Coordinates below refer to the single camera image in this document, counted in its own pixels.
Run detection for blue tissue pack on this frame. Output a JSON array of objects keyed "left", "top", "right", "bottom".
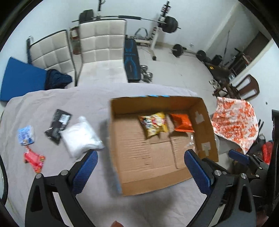
[{"left": 17, "top": 125, "right": 35, "bottom": 146}]

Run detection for white zip bag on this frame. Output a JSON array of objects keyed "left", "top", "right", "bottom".
[{"left": 60, "top": 116, "right": 104, "bottom": 159}]

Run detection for black snack packet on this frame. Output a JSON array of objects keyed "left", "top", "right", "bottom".
[{"left": 44, "top": 109, "right": 72, "bottom": 145}]

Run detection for red bag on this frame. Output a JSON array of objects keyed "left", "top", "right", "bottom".
[{"left": 262, "top": 141, "right": 273, "bottom": 164}]

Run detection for red candy packet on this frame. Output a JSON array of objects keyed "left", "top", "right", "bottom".
[{"left": 24, "top": 146, "right": 45, "bottom": 174}]

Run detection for orange white floral cloth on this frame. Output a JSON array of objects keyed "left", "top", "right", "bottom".
[{"left": 211, "top": 97, "right": 259, "bottom": 154}]

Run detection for brown wooden chair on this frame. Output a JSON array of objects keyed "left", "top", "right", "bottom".
[{"left": 235, "top": 74, "right": 260, "bottom": 101}]

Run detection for grey bed sheet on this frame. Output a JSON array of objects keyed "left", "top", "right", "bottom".
[{"left": 0, "top": 82, "right": 221, "bottom": 227}]

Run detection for orange snack bag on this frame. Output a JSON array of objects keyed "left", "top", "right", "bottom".
[{"left": 170, "top": 113, "right": 194, "bottom": 133}]

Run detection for dark wooden table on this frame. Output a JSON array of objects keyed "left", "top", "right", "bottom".
[{"left": 205, "top": 63, "right": 237, "bottom": 98}]

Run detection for cardboard milk box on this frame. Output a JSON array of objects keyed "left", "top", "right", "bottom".
[{"left": 109, "top": 96, "right": 218, "bottom": 196}]

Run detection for yellow snack bag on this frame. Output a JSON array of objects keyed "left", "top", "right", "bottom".
[{"left": 139, "top": 112, "right": 168, "bottom": 138}]

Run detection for dark blue cloth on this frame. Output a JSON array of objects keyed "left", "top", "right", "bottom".
[{"left": 44, "top": 69, "right": 73, "bottom": 90}]

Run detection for blue mat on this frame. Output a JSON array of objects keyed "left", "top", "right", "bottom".
[{"left": 1, "top": 57, "right": 47, "bottom": 102}]

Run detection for barbell on floor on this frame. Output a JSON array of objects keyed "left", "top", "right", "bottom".
[{"left": 171, "top": 44, "right": 207, "bottom": 61}]

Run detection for chrome dumbbells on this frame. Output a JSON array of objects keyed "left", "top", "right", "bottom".
[{"left": 140, "top": 65, "right": 153, "bottom": 83}]

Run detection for white quilted chair left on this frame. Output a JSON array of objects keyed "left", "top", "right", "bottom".
[{"left": 28, "top": 29, "right": 77, "bottom": 88}]

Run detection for white quilted chair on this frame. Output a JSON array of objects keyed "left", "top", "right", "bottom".
[
  {"left": 28, "top": 29, "right": 77, "bottom": 88},
  {"left": 78, "top": 19, "right": 128, "bottom": 86}
]

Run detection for white barbell rack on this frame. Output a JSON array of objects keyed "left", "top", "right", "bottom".
[{"left": 135, "top": 1, "right": 171, "bottom": 61}]

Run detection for white quilted chair right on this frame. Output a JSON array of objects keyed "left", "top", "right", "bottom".
[{"left": 78, "top": 19, "right": 128, "bottom": 86}]

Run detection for black cable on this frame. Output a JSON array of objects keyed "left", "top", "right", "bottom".
[{"left": 0, "top": 153, "right": 10, "bottom": 204}]

